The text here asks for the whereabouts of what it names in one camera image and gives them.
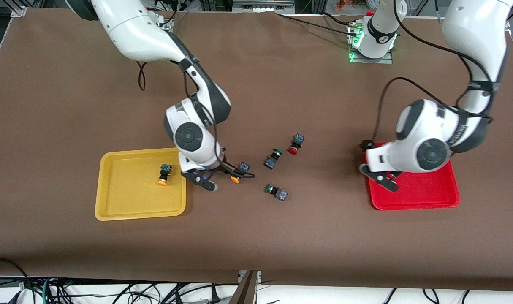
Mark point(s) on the orange background decoration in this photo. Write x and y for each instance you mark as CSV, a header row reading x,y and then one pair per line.
x,y
343,5

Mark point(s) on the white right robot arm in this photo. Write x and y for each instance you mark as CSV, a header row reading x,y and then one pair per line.
x,y
134,29

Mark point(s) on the yellow plastic tray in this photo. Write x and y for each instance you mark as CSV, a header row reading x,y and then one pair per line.
x,y
129,194

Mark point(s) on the grey metal rail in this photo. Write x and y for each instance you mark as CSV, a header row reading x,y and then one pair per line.
x,y
262,6

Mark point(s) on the yellow push button switch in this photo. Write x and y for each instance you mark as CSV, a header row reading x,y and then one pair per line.
x,y
241,169
164,174

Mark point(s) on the red plastic tray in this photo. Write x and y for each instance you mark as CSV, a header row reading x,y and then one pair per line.
x,y
425,190

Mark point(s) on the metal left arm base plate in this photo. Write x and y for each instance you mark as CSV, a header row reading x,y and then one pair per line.
x,y
387,59

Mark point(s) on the red push button switch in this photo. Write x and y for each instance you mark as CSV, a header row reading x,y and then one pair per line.
x,y
390,175
296,144

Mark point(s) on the aluminium frame corner bracket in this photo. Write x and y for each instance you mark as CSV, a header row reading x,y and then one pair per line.
x,y
19,11

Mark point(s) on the green push button switch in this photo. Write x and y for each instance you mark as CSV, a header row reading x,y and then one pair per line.
x,y
273,158
277,192

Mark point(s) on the grey metal table leg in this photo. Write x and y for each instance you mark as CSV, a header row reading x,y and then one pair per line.
x,y
245,291

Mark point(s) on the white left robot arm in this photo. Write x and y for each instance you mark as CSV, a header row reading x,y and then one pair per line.
x,y
471,33

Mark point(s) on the brown table cover sheet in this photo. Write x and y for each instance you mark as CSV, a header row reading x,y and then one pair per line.
x,y
256,236

